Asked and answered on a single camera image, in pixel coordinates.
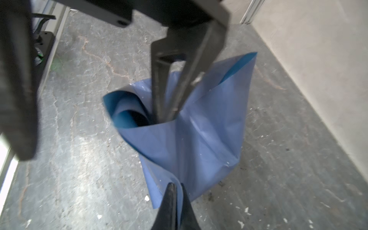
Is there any aluminium mounting rail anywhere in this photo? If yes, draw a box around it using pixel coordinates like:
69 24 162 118
1 1 69 207

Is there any light blue wrapping paper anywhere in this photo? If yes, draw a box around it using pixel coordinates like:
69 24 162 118
103 51 258 225

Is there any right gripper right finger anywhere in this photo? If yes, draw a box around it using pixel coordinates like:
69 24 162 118
178 184 201 230

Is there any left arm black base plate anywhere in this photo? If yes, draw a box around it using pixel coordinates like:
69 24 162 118
32 13 56 89

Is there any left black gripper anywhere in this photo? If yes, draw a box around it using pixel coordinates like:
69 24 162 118
58 0 230 123

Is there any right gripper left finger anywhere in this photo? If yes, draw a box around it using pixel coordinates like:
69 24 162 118
151 183 177 230

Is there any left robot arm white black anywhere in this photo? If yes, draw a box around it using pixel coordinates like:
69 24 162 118
1 0 231 161

